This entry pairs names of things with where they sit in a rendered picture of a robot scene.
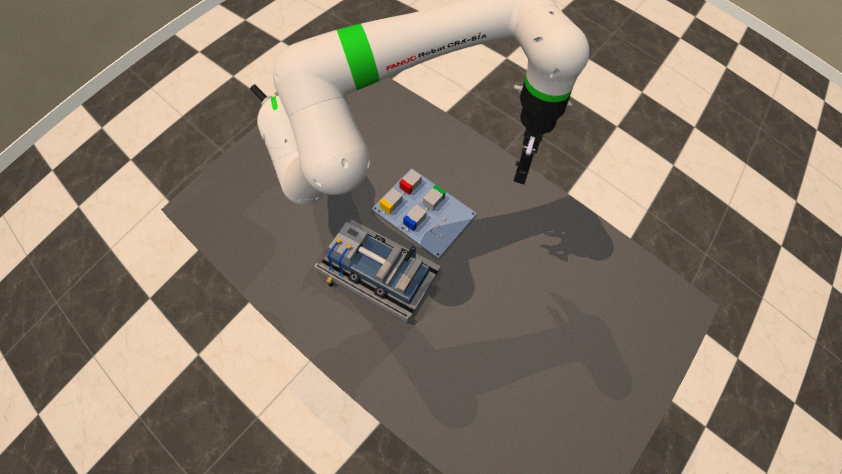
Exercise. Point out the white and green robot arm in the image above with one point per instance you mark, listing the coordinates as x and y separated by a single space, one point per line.
313 77

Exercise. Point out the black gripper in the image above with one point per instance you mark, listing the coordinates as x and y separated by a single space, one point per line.
537 128

